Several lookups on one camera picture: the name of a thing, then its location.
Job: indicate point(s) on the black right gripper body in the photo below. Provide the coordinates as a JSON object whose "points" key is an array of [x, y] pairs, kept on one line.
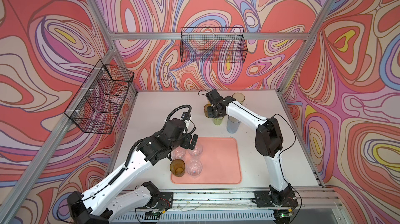
{"points": [[213, 113]]}

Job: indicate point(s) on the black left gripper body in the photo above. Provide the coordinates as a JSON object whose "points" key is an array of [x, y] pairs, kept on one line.
{"points": [[181, 139]]}

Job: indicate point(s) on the small dark amber glass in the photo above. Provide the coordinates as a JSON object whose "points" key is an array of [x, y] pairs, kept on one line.
{"points": [[206, 110]]}

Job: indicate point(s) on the green glass tumbler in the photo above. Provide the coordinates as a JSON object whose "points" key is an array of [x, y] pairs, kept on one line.
{"points": [[217, 121]]}

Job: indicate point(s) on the clear faceted glass tumbler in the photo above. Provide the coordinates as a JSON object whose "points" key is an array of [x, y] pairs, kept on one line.
{"points": [[178, 153]]}

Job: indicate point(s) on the clear glass tumbler front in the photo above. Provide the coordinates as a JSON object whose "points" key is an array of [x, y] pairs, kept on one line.
{"points": [[194, 167]]}

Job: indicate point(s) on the pink plastic tray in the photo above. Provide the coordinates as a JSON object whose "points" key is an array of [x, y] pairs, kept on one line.
{"points": [[221, 163]]}

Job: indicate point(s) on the dark olive dotted glass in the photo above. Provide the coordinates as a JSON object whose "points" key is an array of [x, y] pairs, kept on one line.
{"points": [[177, 167]]}

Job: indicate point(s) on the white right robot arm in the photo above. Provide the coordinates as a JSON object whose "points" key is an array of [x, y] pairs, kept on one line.
{"points": [[268, 143]]}

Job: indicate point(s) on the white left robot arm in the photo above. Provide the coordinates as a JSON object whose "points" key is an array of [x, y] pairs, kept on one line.
{"points": [[104, 202]]}

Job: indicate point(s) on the blue textured tall glass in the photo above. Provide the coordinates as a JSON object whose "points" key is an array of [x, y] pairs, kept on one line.
{"points": [[232, 124]]}

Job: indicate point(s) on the yellow-green tall glass back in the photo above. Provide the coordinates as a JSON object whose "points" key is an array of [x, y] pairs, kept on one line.
{"points": [[239, 97]]}

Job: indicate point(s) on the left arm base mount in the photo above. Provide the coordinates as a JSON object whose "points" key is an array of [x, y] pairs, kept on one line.
{"points": [[162, 201]]}

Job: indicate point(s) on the black wire basket back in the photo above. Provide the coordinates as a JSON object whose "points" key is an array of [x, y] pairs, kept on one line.
{"points": [[208, 44]]}

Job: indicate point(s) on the black wire basket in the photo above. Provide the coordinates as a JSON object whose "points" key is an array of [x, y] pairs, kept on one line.
{"points": [[208, 44], [104, 93]]}

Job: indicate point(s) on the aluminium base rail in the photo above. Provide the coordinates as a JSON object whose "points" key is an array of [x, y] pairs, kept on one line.
{"points": [[238, 206]]}

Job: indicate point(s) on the black wire basket left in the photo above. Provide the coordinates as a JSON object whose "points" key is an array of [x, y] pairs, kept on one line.
{"points": [[104, 93]]}

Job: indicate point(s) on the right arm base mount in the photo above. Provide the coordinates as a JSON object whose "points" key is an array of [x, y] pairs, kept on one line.
{"points": [[275, 198]]}

